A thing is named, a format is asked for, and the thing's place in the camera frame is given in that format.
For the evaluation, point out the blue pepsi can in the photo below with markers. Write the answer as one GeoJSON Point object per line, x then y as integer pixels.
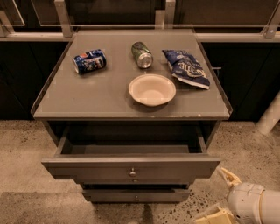
{"type": "Point", "coordinates": [89, 61]}

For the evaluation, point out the white paper bowl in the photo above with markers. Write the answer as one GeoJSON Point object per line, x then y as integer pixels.
{"type": "Point", "coordinates": [152, 89]}

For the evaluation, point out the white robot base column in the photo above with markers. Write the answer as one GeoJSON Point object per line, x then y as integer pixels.
{"type": "Point", "coordinates": [270, 117]}

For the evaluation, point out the grey drawer cabinet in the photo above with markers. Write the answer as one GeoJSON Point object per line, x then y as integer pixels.
{"type": "Point", "coordinates": [102, 97]}

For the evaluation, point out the grey bottom drawer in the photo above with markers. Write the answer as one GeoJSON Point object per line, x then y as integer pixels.
{"type": "Point", "coordinates": [135, 195]}

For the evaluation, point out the green soda can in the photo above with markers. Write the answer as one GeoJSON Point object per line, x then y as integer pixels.
{"type": "Point", "coordinates": [142, 55]}

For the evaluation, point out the blue chip bag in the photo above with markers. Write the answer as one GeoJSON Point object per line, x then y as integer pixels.
{"type": "Point", "coordinates": [186, 68]}

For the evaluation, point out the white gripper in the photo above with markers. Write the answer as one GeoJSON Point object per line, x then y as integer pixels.
{"type": "Point", "coordinates": [244, 199]}

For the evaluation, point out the grey top drawer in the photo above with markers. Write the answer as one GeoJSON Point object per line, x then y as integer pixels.
{"type": "Point", "coordinates": [164, 153]}

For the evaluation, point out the metal railing with glass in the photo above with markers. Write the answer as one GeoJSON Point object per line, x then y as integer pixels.
{"type": "Point", "coordinates": [208, 20]}

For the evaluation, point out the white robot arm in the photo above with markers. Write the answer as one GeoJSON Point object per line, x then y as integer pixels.
{"type": "Point", "coordinates": [269, 207]}

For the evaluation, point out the grey drawer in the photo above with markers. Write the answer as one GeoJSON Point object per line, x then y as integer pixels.
{"type": "Point", "coordinates": [164, 153]}
{"type": "Point", "coordinates": [134, 183]}
{"type": "Point", "coordinates": [135, 195]}

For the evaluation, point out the grey middle drawer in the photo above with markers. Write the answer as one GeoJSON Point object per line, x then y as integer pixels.
{"type": "Point", "coordinates": [134, 183]}

